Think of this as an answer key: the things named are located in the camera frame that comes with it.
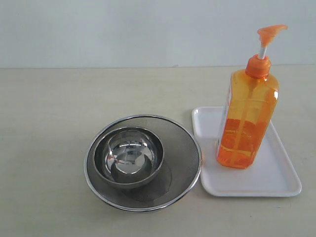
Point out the orange dish soap pump bottle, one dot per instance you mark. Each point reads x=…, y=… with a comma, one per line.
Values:
x=251, y=100

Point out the small stainless steel bowl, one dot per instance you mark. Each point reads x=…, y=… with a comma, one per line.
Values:
x=128, y=157

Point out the steel mesh strainer basket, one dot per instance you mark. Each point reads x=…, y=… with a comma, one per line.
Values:
x=179, y=172

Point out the white rectangular plastic tray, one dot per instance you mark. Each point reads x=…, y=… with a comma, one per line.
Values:
x=271, y=175

